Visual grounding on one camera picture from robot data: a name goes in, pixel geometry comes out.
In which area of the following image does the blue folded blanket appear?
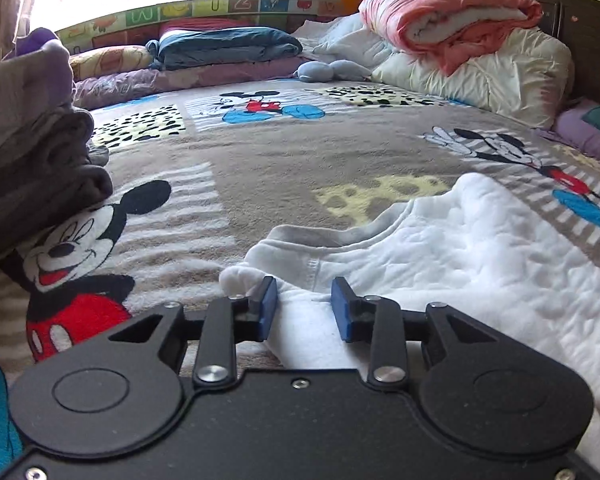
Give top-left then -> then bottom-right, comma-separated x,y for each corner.
147,26 -> 304,71

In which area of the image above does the dark wooden headboard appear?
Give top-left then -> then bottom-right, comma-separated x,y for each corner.
510,0 -> 600,111

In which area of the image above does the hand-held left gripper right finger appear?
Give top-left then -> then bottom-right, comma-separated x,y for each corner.
331,276 -> 509,390

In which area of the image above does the white comforter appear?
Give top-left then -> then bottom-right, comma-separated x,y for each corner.
292,12 -> 576,129

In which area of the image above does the purple pillow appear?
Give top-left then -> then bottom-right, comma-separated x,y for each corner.
535,101 -> 600,174

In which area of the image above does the pink folded quilt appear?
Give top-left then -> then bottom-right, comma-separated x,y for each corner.
358,0 -> 544,76

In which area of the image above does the light blue plush toy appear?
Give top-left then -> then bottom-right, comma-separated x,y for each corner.
295,59 -> 374,84

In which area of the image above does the purple quilt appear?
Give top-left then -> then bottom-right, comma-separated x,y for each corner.
72,55 -> 326,111

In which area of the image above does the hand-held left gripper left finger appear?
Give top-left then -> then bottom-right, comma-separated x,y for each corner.
107,276 -> 279,389

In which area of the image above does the dark pink folded cloth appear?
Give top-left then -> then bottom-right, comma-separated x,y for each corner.
159,17 -> 246,39

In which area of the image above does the yellow pink patterned pillow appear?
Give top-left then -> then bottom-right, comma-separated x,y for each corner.
69,45 -> 156,81

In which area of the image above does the cartoon mouse printed blanket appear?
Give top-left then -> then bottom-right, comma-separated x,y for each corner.
0,72 -> 600,480

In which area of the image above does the stack of grey folded clothes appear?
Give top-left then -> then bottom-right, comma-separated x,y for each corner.
0,27 -> 114,266

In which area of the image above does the white quilted sweatshirt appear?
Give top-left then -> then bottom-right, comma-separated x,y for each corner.
220,172 -> 600,476

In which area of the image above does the colourful alphabet foam mat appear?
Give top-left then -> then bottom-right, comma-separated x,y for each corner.
55,0 -> 367,54

